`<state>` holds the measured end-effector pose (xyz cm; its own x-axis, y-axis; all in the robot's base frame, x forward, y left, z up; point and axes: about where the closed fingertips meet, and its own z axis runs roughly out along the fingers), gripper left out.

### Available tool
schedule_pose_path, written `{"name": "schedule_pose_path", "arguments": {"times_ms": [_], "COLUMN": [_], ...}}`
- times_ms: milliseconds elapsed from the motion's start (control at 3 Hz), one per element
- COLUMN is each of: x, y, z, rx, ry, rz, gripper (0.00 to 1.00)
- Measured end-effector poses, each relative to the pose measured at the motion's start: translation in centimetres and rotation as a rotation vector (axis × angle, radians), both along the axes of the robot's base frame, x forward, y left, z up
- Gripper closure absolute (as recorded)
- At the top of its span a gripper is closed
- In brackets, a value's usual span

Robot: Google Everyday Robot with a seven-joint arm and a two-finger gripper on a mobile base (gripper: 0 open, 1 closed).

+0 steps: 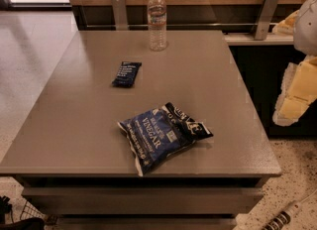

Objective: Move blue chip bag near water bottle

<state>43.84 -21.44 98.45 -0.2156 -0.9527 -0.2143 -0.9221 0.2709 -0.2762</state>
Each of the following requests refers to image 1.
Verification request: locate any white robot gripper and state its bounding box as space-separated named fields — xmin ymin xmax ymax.
xmin=272 ymin=0 xmax=317 ymax=127

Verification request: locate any blue vinegar chip bag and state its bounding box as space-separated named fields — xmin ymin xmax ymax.
xmin=118 ymin=102 xmax=213 ymax=176

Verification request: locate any clear plastic water bottle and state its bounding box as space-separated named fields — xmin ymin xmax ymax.
xmin=147 ymin=0 xmax=167 ymax=52

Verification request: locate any white striped tool on floor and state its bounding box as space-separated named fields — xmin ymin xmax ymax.
xmin=262 ymin=189 xmax=317 ymax=230

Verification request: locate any dark blue snack bar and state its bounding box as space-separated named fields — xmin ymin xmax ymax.
xmin=112 ymin=61 xmax=142 ymax=88

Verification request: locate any black object bottom left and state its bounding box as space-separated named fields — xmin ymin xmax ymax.
xmin=0 ymin=195 xmax=46 ymax=230

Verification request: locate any right metal bracket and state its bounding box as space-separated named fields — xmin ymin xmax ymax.
xmin=254 ymin=0 xmax=279 ymax=41

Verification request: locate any metal bracket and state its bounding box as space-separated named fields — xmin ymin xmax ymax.
xmin=111 ymin=0 xmax=129 ymax=31
xmin=254 ymin=0 xmax=279 ymax=41

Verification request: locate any left metal bracket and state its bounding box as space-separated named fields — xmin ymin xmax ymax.
xmin=111 ymin=0 xmax=129 ymax=31

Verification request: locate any horizontal metal rail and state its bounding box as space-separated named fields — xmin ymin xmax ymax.
xmin=86 ymin=22 xmax=278 ymax=30

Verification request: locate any wire basket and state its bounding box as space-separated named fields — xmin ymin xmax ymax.
xmin=20 ymin=200 xmax=45 ymax=220

